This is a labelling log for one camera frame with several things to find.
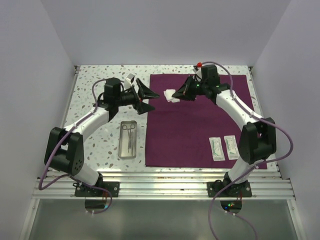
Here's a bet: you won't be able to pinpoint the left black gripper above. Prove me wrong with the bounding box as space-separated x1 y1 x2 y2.
115 79 160 115

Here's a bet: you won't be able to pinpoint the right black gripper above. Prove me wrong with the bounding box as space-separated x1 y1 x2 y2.
172 75 208 102

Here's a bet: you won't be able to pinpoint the white gauze pad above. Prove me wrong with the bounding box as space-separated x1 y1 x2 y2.
165 89 176 98
167 97 180 103
163 89 175 98
164 89 175 102

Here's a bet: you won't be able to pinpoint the steel hemostat scissors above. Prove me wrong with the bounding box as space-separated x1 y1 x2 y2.
122 123 136 140

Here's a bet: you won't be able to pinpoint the broad steel forceps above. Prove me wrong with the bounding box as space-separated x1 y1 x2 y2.
131 132 136 155

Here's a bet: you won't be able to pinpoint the thin steel tweezers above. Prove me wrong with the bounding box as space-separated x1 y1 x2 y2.
127 139 132 154

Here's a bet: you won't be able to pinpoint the pointed steel tweezers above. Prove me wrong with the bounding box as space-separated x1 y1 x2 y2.
129 132 134 153

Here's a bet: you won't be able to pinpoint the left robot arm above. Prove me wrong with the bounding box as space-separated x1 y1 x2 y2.
38 77 159 197

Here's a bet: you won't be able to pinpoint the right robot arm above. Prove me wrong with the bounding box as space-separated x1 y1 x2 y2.
172 62 277 198

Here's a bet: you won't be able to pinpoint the purple surgical cloth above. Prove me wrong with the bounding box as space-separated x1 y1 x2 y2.
145 73 268 170

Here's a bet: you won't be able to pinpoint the metal instrument tray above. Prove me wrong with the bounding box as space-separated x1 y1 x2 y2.
118 120 138 159

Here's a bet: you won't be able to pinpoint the left suture packet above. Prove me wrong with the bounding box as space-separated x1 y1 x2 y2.
209 137 226 162

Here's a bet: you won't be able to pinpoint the suture packet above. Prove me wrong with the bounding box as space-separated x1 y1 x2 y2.
224 135 239 160
209 137 226 162

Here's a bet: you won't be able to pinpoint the right suture packet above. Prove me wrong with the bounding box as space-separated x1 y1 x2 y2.
224 135 239 160

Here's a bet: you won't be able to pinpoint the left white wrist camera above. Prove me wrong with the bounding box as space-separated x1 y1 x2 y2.
123 73 135 90

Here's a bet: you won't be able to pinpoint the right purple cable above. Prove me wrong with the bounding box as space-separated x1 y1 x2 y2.
202 61 295 240

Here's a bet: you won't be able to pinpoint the purple cable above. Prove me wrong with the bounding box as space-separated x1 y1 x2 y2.
202 61 295 240
38 79 128 215

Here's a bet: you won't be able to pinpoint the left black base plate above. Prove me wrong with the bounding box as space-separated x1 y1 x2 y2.
72 181 120 198

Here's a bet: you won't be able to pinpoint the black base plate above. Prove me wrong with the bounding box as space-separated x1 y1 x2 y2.
206 180 253 198
72 181 120 198

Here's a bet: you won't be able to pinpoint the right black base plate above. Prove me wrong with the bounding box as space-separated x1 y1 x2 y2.
206 180 253 198

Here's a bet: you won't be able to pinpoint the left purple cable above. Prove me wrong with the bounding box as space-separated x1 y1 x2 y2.
38 79 128 215

